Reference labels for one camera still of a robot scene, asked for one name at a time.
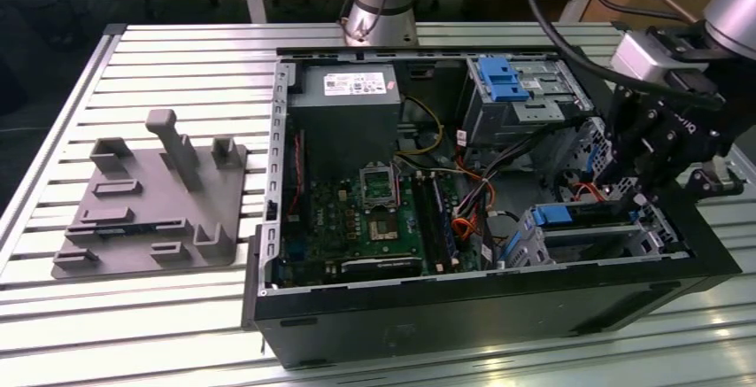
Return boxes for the CPU socket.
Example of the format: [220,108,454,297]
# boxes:
[367,214,410,243]

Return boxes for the metal socket cover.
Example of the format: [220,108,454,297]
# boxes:
[358,163,403,207]

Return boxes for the grey parts rack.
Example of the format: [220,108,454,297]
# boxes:
[51,108,251,279]

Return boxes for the black PC case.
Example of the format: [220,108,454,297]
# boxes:
[240,45,747,371]

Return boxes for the yellow wire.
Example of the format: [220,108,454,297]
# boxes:
[395,97,446,157]

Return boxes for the black wire bundle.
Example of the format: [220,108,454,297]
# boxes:
[458,112,592,213]

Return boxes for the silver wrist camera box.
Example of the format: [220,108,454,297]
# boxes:
[610,31,710,83]

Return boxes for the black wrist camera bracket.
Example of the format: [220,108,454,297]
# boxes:
[687,156,747,197]

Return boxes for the blue carrier in bay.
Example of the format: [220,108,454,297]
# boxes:
[478,57,532,102]

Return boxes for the red disk wire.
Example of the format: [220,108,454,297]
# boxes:
[572,182,607,205]

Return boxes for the green motherboard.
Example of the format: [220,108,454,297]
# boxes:
[279,156,478,283]

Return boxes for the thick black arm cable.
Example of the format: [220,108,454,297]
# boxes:
[523,0,730,107]

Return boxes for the black graphics card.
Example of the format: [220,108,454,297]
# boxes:
[338,255,426,278]

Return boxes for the orange wire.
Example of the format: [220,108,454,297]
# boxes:
[451,182,499,247]

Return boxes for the hard disk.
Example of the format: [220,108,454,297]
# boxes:
[530,202,638,228]

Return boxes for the metal disk bay with carrier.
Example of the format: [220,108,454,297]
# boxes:
[464,56,596,160]

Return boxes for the grey power supply unit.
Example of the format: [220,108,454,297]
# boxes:
[287,63,404,178]

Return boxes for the black RAM slots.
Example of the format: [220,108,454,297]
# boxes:
[411,171,463,274]

